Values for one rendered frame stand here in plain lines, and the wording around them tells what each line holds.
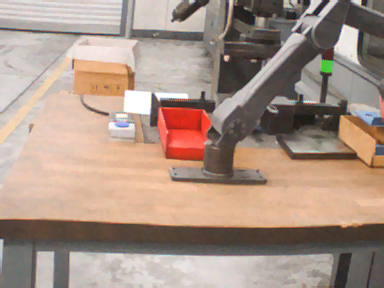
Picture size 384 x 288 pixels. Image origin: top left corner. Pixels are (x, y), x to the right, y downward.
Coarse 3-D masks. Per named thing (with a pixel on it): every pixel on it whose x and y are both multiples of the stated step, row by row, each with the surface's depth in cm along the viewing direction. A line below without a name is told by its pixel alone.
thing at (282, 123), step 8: (216, 104) 169; (264, 112) 167; (280, 112) 167; (288, 112) 168; (264, 120) 173; (272, 120) 167; (280, 120) 168; (288, 120) 168; (264, 128) 172; (272, 128) 168; (280, 128) 168; (288, 128) 169
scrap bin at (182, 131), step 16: (160, 112) 156; (176, 112) 162; (192, 112) 163; (160, 128) 154; (176, 128) 163; (192, 128) 164; (208, 128) 153; (176, 144) 149; (192, 144) 151; (192, 160) 140
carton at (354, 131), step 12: (348, 120) 163; (360, 120) 170; (348, 132) 162; (360, 132) 154; (372, 132) 171; (348, 144) 161; (360, 144) 153; (372, 144) 146; (360, 156) 153; (372, 156) 146
